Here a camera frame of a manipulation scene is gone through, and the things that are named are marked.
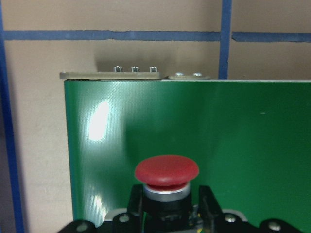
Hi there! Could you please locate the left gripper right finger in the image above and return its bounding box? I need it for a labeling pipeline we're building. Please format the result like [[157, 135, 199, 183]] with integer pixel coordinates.
[[199, 185, 222, 228]]

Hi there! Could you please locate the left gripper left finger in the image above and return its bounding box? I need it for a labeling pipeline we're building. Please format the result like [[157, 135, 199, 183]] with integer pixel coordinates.
[[127, 184, 143, 216]]

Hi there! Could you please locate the red mushroom push button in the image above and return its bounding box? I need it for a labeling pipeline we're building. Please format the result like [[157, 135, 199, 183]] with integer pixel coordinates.
[[135, 155, 199, 226]]

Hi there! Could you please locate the green conveyor belt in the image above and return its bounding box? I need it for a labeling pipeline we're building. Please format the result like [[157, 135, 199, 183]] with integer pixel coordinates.
[[60, 72, 311, 233]]

